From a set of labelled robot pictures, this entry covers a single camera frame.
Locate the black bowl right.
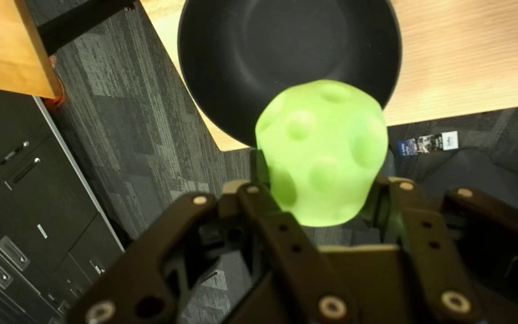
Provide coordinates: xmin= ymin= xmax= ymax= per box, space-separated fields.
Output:
xmin=178 ymin=0 xmax=403 ymax=145

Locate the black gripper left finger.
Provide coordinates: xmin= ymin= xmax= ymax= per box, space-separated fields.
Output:
xmin=66 ymin=149 xmax=345 ymax=324

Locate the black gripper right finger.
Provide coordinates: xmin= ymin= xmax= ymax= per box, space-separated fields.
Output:
xmin=363 ymin=176 xmax=518 ymax=324

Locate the light green toy cabbage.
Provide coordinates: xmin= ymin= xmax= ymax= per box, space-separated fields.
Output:
xmin=255 ymin=79 xmax=388 ymax=226

